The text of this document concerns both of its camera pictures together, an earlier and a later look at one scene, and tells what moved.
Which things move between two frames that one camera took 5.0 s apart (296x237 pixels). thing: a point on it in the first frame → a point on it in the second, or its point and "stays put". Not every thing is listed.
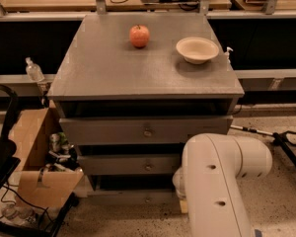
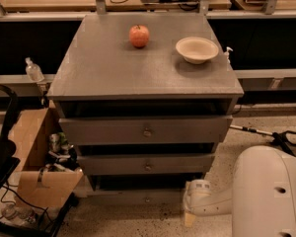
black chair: (3, 151) stays put
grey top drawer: (139, 130) stays put
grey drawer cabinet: (130, 90) stays put
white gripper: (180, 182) → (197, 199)
